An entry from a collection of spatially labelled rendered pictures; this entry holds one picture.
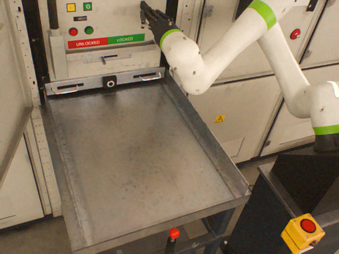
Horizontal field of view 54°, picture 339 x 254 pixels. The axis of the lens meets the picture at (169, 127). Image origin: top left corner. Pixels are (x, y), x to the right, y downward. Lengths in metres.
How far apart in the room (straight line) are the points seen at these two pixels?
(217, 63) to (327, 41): 1.02
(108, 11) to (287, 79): 0.76
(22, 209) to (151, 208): 0.99
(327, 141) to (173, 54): 0.64
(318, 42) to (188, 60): 1.11
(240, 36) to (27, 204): 1.36
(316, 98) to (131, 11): 0.77
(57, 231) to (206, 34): 1.35
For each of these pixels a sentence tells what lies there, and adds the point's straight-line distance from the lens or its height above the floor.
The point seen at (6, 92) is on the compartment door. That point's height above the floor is 1.02.
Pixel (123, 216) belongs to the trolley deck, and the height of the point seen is 0.85.
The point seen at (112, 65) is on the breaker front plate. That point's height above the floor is 0.96.
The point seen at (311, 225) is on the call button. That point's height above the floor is 0.91.
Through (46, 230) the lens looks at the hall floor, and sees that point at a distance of 2.10.
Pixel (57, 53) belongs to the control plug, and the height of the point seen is 1.12.
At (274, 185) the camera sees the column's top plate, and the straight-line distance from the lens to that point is 1.43.
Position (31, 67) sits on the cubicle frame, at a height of 1.03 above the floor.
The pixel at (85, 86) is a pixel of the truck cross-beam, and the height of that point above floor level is 0.88.
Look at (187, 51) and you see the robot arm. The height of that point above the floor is 1.27.
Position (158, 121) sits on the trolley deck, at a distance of 1.40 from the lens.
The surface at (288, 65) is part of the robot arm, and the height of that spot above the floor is 1.10.
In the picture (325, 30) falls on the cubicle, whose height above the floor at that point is 1.05.
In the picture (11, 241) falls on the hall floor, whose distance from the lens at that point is 2.11.
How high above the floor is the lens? 1.79
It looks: 43 degrees down
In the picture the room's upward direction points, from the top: 9 degrees clockwise
